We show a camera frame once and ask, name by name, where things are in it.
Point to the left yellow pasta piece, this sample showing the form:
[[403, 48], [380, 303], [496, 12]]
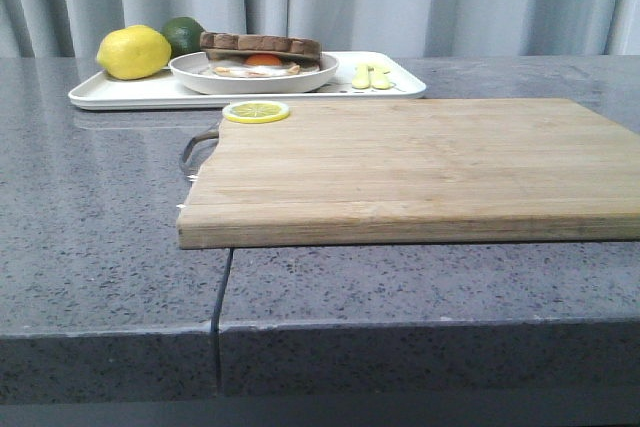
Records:
[[361, 79]]

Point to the white round plate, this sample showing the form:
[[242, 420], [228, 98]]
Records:
[[193, 71]]

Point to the metal cutting board handle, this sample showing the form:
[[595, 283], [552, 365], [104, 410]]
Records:
[[196, 150]]

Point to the yellow pasta piece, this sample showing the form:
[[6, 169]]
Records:
[[361, 79], [378, 77]]

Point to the fried egg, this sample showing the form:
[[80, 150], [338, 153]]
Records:
[[254, 66]]

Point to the white rectangular tray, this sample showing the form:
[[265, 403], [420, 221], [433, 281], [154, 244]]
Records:
[[164, 90]]

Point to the right yellow pasta piece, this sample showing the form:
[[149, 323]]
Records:
[[378, 77]]

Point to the green lime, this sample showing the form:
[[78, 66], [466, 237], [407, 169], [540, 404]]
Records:
[[183, 34]]

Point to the bread slice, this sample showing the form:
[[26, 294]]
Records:
[[306, 64], [257, 42]]

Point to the wooden cutting board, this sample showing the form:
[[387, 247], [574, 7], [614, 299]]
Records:
[[413, 171]]

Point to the yellow lemon slice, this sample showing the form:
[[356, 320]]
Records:
[[256, 112]]

